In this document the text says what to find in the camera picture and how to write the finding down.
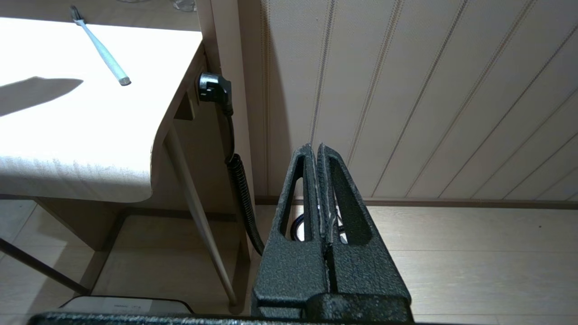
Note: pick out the black power plug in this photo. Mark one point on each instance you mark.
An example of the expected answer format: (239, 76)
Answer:
(212, 88)

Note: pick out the beige shelf unit bronze tray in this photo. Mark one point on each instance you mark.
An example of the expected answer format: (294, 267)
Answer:
(226, 45)

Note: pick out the white toothbrush dark bristles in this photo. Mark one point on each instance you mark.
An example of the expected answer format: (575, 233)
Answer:
(101, 49)

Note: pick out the dark metal table leg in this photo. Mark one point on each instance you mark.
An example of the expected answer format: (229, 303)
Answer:
(40, 266)

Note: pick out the beige table leg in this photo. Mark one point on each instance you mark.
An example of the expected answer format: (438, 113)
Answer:
(198, 216)

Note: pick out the small clear water bottle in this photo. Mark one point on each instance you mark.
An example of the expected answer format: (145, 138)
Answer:
(185, 4)

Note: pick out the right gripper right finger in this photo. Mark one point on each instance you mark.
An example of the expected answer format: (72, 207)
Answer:
(365, 271)

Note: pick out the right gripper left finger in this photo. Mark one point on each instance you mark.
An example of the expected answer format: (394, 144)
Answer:
(289, 271)

